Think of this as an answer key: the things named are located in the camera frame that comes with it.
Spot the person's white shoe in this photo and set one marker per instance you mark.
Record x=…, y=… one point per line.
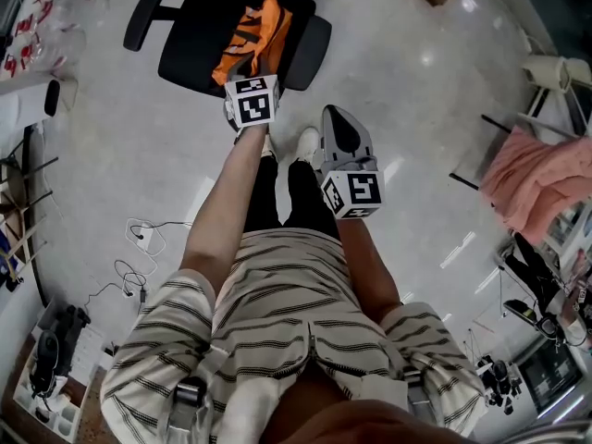
x=309, y=144
x=269, y=148

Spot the white metal shelf rack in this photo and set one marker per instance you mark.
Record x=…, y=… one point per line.
x=541, y=125

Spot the black clothes rack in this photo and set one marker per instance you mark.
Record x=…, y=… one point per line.
x=464, y=181

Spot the cream striped shirt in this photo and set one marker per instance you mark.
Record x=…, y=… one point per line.
x=287, y=322

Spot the wooden stool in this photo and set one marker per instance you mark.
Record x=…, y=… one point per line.
x=18, y=188

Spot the black office chair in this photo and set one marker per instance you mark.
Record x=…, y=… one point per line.
x=194, y=40

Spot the person's black trousers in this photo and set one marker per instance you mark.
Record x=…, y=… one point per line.
x=305, y=192

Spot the person's right white shoe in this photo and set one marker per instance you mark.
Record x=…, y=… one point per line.
x=309, y=144

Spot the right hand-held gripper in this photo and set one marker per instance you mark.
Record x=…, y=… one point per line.
x=363, y=192

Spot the group of red-capped water jugs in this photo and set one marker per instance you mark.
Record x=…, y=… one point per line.
x=41, y=21

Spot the orange safety vest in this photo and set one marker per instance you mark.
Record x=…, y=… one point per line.
x=273, y=30

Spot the black garment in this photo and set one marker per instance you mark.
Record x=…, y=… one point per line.
x=532, y=266

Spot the dark monitor screen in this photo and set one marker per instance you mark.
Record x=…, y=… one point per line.
x=550, y=373

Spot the black headset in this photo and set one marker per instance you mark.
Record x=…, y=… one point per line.
x=46, y=354

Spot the person's right forearm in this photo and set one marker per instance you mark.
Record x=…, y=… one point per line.
x=370, y=266

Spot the white power strip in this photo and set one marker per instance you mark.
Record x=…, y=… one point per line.
x=148, y=238

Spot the person's left white shoe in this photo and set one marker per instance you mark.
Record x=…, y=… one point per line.
x=269, y=148

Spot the person's left forearm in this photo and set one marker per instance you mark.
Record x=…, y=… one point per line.
x=222, y=211

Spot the pink jacket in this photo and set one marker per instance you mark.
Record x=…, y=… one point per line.
x=536, y=178

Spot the white water dispenser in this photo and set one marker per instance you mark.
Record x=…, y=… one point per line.
x=18, y=102

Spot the white waste bin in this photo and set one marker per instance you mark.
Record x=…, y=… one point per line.
x=65, y=97

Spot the white compartment shelf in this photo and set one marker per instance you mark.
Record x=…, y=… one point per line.
x=55, y=414

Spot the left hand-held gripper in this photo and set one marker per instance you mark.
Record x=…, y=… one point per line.
x=254, y=104

